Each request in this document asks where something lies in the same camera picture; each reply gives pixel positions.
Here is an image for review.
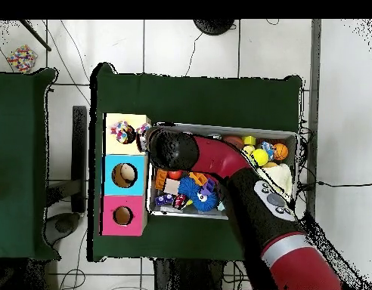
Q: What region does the black round stand base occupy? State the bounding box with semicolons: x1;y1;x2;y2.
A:
192;19;236;36

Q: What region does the wooden block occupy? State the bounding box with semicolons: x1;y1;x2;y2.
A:
163;177;181;196

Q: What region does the multicoloured speckled cloth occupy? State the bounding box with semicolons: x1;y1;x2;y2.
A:
6;44;39;73

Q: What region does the black rod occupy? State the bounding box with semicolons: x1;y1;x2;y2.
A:
19;19;52;52

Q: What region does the cream knitted cloth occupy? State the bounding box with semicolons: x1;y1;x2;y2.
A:
261;162;293;200

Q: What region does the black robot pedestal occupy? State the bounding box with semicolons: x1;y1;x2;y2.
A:
153;258;225;290

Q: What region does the polka-dot cloth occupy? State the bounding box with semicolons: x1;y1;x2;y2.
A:
109;120;136;145
135;122;153;137

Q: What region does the black cable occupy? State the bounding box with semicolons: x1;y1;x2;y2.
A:
184;31;205;77
297;180;372;188

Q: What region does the wooden box with three holes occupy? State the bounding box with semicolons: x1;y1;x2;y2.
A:
99;113;152;237

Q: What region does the long orange toy brick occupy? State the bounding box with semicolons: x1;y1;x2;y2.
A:
188;171;209;187

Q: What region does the dark green table cloth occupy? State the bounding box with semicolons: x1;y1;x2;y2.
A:
0;68;60;261
87;63;303;262

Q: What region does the shallow wire mesh bin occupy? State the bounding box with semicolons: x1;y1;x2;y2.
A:
146;121;299;220

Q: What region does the black upright panel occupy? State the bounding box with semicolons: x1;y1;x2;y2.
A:
71;105;88;214

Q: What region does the yellow ball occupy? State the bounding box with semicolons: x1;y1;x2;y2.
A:
251;148;269;167

